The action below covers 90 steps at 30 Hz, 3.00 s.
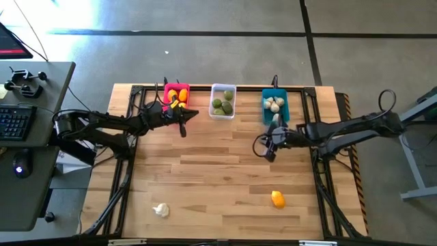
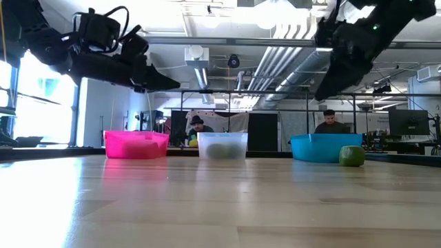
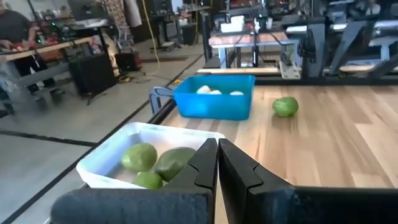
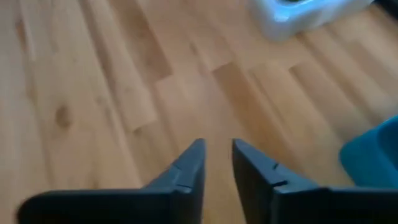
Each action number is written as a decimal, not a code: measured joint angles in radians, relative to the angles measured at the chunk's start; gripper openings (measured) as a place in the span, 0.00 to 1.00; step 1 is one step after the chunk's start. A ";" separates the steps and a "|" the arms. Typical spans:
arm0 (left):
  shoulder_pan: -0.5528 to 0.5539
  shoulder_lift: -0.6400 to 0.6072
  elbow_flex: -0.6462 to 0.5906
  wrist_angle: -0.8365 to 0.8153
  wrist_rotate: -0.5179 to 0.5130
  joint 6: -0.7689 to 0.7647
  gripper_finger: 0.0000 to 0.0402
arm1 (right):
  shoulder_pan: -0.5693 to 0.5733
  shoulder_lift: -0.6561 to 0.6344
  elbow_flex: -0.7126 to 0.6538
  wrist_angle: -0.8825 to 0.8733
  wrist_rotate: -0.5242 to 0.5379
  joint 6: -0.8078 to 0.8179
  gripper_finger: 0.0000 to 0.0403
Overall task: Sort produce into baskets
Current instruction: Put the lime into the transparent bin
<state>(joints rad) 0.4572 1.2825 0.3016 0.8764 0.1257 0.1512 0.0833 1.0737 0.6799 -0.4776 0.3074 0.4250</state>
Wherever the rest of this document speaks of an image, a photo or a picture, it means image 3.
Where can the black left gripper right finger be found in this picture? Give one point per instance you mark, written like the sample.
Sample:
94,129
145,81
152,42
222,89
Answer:
248,199

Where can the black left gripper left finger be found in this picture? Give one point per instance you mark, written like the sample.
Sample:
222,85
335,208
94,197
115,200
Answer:
192,199

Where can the green lime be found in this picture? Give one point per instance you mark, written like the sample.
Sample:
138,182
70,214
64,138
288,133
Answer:
139,157
148,180
285,106
174,162

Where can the blue plastic basket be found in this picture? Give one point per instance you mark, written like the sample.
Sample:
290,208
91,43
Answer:
214,107

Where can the white plastic basket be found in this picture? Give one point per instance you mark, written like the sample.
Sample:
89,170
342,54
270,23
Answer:
93,161

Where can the red and black machine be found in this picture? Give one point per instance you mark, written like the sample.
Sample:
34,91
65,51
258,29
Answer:
129,60

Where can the pink-topped workshop table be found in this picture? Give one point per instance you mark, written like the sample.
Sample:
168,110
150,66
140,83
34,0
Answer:
248,39

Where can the black cabinet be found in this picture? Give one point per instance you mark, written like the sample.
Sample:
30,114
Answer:
91,73

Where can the black bin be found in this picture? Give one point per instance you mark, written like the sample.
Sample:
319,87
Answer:
189,34

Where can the white box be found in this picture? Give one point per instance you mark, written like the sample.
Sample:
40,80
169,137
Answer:
232,25

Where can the white hanging cloth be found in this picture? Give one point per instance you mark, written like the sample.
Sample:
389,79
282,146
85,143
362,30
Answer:
132,12

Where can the patterned hanging cloth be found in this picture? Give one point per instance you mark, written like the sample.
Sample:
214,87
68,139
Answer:
115,12

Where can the wooden workbench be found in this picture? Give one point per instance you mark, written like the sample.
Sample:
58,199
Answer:
49,48

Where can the person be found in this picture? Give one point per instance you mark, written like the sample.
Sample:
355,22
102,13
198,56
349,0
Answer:
15,28

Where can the black aluminium table frame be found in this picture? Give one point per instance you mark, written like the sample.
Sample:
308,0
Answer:
342,81

